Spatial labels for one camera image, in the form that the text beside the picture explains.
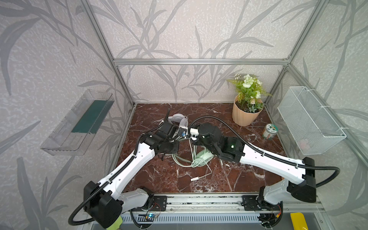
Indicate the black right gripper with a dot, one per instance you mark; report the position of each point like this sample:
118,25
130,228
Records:
198,131

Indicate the mint green over-ear headphones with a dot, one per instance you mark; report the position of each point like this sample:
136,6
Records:
198,159

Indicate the white over-ear headphones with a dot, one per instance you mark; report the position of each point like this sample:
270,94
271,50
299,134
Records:
179,119

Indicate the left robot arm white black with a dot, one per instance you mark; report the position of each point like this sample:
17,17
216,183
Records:
105,201

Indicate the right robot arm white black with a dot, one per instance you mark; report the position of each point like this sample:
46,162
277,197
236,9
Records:
301,178

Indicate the potted plant beige pot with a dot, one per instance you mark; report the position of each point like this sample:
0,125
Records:
248,103

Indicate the small green white tin can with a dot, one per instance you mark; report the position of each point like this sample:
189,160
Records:
270,131

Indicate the light green object front left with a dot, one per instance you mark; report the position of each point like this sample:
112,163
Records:
116,224

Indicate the yellow object at front edge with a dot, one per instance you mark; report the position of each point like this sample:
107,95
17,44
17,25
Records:
298,221

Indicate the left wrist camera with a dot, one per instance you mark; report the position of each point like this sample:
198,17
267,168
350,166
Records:
167,130

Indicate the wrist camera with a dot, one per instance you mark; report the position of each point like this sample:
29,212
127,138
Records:
167,130
184,133

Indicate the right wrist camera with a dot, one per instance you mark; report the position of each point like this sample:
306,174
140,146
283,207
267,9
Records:
184,133

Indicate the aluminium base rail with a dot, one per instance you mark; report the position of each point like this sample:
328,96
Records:
191,208

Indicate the clear plastic wall shelf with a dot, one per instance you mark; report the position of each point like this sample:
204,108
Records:
76,131

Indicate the white wire mesh basket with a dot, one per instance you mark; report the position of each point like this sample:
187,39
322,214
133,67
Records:
310,124

